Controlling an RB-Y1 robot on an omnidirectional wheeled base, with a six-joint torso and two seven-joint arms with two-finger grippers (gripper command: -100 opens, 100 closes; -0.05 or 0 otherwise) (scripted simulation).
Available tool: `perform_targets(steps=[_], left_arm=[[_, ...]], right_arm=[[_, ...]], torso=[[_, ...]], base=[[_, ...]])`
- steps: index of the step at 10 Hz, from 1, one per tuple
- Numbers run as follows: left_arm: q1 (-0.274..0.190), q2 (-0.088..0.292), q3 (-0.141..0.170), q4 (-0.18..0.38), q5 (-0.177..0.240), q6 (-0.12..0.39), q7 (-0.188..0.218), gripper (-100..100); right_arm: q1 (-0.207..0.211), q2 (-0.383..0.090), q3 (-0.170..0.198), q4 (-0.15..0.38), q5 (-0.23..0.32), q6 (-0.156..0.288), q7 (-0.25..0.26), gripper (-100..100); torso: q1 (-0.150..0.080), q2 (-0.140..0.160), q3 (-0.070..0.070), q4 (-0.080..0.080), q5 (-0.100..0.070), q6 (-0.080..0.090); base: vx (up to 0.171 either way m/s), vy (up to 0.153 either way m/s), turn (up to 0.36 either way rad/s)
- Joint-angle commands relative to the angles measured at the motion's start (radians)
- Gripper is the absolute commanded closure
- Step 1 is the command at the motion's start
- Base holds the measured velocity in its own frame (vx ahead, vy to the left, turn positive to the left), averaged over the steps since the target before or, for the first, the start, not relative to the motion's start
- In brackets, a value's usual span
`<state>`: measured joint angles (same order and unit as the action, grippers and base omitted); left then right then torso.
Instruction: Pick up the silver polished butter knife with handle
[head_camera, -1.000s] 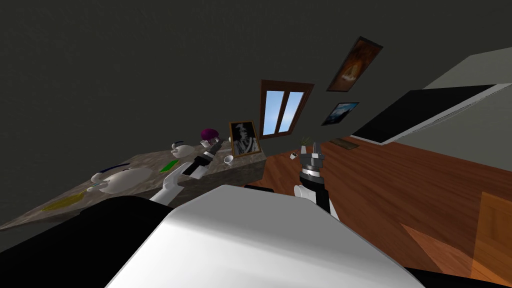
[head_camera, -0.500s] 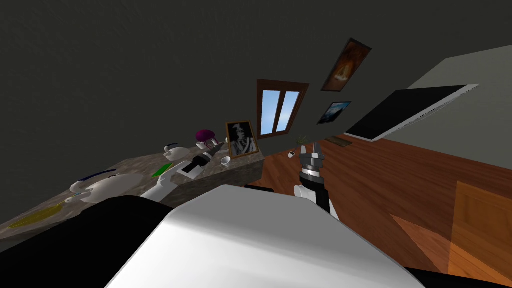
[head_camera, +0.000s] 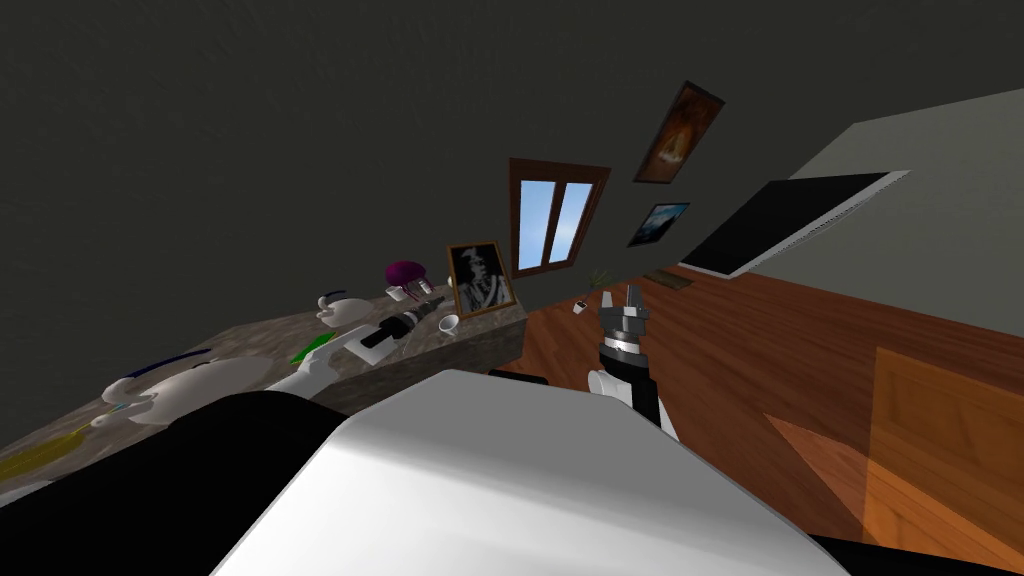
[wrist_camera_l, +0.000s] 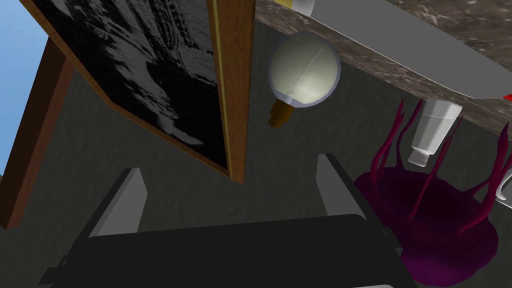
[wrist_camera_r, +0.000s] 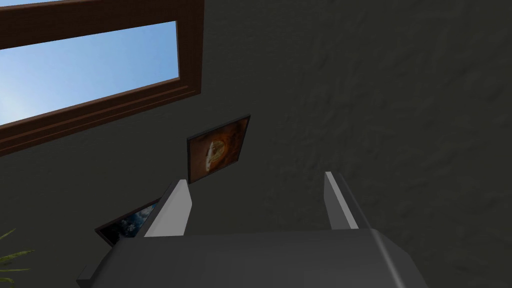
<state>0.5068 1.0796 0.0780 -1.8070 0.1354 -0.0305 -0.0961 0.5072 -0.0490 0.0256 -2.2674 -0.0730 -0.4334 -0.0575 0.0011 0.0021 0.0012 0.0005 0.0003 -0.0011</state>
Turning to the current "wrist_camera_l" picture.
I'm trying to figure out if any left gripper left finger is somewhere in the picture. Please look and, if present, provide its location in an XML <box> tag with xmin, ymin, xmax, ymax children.
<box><xmin>79</xmin><ymin>167</ymin><xmax>149</xmax><ymax>241</ymax></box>

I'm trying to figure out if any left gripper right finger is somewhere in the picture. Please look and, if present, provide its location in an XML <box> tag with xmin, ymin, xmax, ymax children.
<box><xmin>316</xmin><ymin>153</ymin><xmax>395</xmax><ymax>238</ymax></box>

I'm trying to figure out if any purple spiky plant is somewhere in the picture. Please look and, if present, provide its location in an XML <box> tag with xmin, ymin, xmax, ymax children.
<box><xmin>353</xmin><ymin>97</ymin><xmax>512</xmax><ymax>287</ymax></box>

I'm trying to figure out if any white tube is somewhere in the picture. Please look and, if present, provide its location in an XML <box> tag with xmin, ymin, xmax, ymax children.
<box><xmin>407</xmin><ymin>98</ymin><xmax>464</xmax><ymax>168</ymax></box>

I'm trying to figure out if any white globe lamp brass base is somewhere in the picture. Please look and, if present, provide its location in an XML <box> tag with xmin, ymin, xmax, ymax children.
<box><xmin>266</xmin><ymin>33</ymin><xmax>343</xmax><ymax>130</ymax></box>

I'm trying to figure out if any wood framed dark picture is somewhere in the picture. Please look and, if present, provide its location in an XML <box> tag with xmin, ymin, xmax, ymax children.
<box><xmin>19</xmin><ymin>0</ymin><xmax>257</xmax><ymax>185</ymax></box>

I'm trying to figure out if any grey sink basin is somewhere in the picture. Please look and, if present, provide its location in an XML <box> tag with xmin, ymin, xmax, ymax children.
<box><xmin>311</xmin><ymin>0</ymin><xmax>510</xmax><ymax>100</ymax></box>

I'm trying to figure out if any white curved object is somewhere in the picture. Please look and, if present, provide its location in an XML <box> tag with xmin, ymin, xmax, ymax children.
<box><xmin>494</xmin><ymin>167</ymin><xmax>512</xmax><ymax>202</ymax></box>

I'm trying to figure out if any brown framed window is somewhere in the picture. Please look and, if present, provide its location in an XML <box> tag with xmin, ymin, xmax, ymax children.
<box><xmin>0</xmin><ymin>0</ymin><xmax>77</xmax><ymax>232</ymax></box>

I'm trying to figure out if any white yellow container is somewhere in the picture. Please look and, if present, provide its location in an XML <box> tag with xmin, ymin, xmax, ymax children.
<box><xmin>275</xmin><ymin>0</ymin><xmax>316</xmax><ymax>17</ymax></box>

